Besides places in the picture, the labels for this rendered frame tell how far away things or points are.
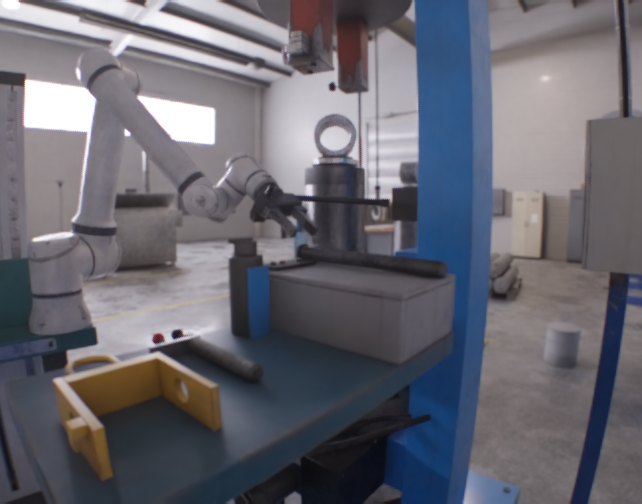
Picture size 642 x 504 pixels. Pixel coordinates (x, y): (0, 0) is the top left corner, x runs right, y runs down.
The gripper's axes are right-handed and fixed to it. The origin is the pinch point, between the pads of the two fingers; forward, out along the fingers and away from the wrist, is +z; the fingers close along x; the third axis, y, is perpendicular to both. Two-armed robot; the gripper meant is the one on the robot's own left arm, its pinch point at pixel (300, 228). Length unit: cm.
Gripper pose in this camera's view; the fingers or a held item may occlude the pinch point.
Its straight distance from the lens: 103.1
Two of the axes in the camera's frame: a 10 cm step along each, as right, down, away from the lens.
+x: 6.6, -0.9, 7.5
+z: 6.1, 6.4, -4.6
